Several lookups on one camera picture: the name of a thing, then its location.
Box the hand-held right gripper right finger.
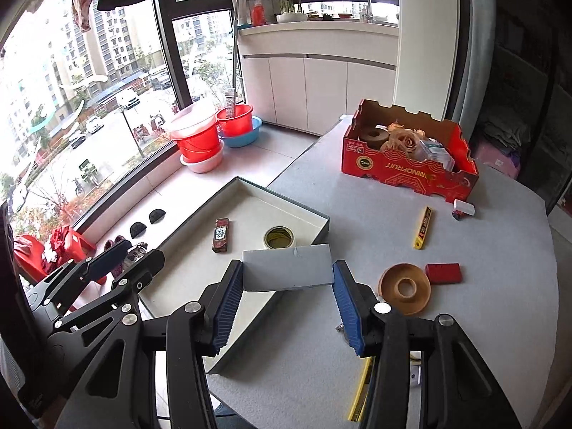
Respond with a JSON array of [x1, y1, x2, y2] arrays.
[[333, 259, 523, 429]]

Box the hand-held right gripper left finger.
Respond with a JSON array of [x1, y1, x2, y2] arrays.
[[56, 259, 245, 429]]

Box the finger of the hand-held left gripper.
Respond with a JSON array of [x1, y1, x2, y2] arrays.
[[31, 239, 133, 318], [47, 248, 166, 337]]

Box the shallow grey tray box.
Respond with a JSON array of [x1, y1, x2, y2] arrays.
[[138, 176, 331, 375]]

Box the red plastic stool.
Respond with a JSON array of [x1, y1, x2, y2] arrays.
[[13, 225, 98, 286]]

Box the brown empty tape spool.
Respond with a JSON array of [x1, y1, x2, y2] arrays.
[[378, 263, 432, 316]]

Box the small dark red box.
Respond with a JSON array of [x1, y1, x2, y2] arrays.
[[212, 217, 232, 255]]

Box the tape roll with yellow core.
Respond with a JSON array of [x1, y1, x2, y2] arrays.
[[263, 226, 297, 250]]

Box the flat red box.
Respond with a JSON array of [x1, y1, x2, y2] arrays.
[[424, 263, 462, 285]]

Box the yellow utility knife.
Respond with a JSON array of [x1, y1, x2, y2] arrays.
[[412, 206, 433, 251]]

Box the white basin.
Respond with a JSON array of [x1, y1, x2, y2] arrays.
[[180, 142, 225, 174]]

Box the red bucket under pink basin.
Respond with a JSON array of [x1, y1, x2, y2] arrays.
[[176, 122, 223, 153]]

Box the red cardboard box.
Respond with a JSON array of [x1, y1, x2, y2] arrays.
[[342, 99, 480, 203]]

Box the blue basin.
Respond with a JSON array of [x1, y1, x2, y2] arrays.
[[221, 115, 263, 148]]

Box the red bucket with brush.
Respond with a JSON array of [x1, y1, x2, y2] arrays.
[[216, 104, 255, 138]]

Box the brown tape roll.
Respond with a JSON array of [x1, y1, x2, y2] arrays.
[[360, 127, 390, 152]]

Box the wooden rose decorations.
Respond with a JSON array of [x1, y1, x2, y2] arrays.
[[381, 120, 426, 156]]

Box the clear plastic box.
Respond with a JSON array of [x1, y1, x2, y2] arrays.
[[418, 138, 455, 171]]

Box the pink bag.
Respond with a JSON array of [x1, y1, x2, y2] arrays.
[[474, 140, 523, 180]]

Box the white cabinet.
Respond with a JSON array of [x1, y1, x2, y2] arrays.
[[238, 20, 399, 138]]

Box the mop pole with brush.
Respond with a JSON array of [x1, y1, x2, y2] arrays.
[[225, 0, 244, 120]]

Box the folded grey clothes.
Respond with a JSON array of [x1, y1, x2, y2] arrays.
[[480, 114, 521, 148]]

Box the dark shelf cabinet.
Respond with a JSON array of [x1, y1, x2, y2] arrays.
[[469, 0, 572, 215]]

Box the white plant bowl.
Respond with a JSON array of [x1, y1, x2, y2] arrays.
[[276, 0, 309, 24]]

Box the grey curtain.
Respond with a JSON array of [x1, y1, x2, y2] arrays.
[[446, 0, 498, 123]]

